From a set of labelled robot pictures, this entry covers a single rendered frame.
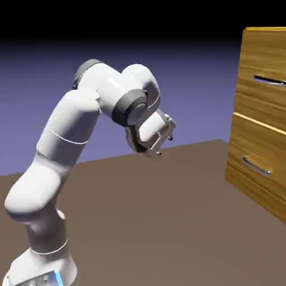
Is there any silver drawer handle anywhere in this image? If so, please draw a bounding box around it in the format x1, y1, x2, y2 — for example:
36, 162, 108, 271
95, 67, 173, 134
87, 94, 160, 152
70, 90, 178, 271
241, 155, 271, 177
254, 74, 286, 87

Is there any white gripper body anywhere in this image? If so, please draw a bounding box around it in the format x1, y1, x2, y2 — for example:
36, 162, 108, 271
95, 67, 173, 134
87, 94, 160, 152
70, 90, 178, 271
149, 113, 177, 158

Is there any light wood cabinet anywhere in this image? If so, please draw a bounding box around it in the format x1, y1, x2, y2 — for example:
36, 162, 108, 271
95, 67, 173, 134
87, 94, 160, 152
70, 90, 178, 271
225, 26, 286, 224

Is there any wood drawer front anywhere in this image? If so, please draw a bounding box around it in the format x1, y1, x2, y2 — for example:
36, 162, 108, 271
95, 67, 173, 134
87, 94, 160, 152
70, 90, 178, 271
225, 112, 286, 203
233, 28, 286, 132

